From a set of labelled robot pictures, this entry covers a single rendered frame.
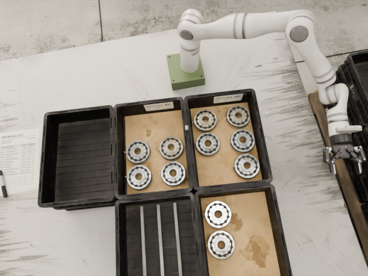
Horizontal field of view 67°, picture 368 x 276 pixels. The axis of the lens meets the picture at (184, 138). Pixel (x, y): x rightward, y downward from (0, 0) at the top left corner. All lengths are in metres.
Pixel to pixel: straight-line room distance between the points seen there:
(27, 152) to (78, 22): 1.60
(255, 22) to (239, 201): 0.68
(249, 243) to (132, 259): 0.45
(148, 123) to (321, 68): 0.73
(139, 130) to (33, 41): 1.87
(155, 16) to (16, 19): 1.31
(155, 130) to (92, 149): 0.29
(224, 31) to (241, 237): 0.79
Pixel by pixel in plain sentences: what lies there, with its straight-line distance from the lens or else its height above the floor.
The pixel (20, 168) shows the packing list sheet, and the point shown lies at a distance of 1.57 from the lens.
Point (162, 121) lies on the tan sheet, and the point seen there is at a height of 0.83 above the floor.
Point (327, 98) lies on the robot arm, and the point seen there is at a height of 0.96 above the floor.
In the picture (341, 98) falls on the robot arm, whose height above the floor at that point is 0.99.
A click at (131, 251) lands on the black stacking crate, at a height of 0.83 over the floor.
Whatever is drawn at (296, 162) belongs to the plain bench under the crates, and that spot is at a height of 0.70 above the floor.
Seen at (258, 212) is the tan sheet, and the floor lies 0.83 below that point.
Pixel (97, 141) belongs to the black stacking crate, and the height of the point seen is 0.83.
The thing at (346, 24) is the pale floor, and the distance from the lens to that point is 2.85.
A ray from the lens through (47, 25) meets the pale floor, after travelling 2.98.
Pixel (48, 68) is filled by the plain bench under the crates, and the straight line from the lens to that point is 1.74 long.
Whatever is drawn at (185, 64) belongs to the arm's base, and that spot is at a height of 0.84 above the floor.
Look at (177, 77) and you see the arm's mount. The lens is 1.41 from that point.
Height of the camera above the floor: 1.97
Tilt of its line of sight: 71 degrees down
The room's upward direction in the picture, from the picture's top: 11 degrees counter-clockwise
